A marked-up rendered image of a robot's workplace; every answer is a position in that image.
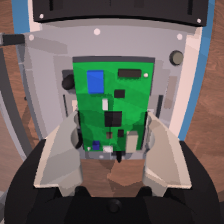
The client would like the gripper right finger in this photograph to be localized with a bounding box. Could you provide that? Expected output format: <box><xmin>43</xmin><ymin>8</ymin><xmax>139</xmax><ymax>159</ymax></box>
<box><xmin>142</xmin><ymin>110</ymin><xmax>221</xmax><ymax>224</ymax></box>

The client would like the green circuit board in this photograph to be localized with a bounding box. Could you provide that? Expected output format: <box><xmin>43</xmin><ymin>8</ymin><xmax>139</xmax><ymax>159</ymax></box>
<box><xmin>73</xmin><ymin>62</ymin><xmax>154</xmax><ymax>153</ymax></box>

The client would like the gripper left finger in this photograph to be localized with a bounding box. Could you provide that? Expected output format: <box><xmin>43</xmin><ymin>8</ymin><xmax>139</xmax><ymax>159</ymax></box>
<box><xmin>4</xmin><ymin>109</ymin><xmax>83</xmax><ymax>224</ymax></box>

